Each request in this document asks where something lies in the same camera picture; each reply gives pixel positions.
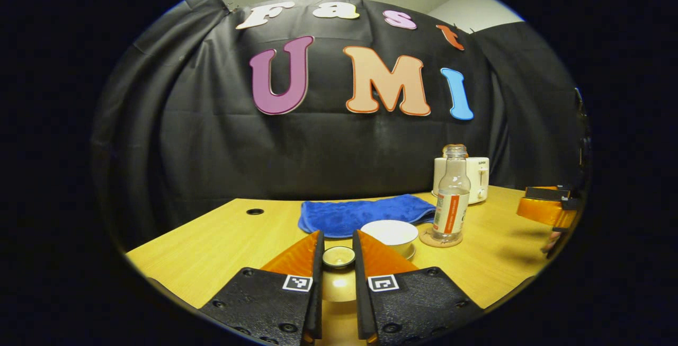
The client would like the black backdrop cloth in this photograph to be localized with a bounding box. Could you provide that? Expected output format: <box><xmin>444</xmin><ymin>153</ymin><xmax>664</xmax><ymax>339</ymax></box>
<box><xmin>93</xmin><ymin>0</ymin><xmax>588</xmax><ymax>251</ymax></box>

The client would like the round cork coaster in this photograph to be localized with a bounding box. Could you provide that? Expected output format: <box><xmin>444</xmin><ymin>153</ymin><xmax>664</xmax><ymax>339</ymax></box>
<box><xmin>420</xmin><ymin>228</ymin><xmax>463</xmax><ymax>248</ymax></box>

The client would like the beige teacup lid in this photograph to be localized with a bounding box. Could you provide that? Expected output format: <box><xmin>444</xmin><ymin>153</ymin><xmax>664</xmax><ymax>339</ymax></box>
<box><xmin>321</xmin><ymin>245</ymin><xmax>357</xmax><ymax>303</ymax></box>

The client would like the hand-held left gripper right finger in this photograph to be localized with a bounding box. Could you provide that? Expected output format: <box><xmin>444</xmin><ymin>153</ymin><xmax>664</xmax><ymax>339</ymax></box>
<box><xmin>352</xmin><ymin>229</ymin><xmax>485</xmax><ymax>344</ymax></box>

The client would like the white toaster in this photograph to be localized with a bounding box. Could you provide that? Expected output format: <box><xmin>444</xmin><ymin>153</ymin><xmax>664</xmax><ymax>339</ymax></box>
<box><xmin>433</xmin><ymin>156</ymin><xmax>490</xmax><ymax>205</ymax></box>

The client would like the beige ceramic teacup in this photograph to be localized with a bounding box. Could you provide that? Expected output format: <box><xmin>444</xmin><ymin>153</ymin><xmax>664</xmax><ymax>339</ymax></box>
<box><xmin>360</xmin><ymin>220</ymin><xmax>419</xmax><ymax>258</ymax></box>

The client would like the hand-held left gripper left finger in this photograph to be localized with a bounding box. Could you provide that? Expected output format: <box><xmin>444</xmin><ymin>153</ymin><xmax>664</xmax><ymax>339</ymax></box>
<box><xmin>199</xmin><ymin>229</ymin><xmax>325</xmax><ymax>346</ymax></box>

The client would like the clear plastic water bottle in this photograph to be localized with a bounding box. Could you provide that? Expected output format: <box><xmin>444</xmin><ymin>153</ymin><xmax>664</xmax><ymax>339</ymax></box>
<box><xmin>432</xmin><ymin>144</ymin><xmax>471</xmax><ymax>243</ymax></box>

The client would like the blue folded towel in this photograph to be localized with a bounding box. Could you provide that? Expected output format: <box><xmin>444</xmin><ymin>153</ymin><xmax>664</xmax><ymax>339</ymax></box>
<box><xmin>298</xmin><ymin>193</ymin><xmax>438</xmax><ymax>239</ymax></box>

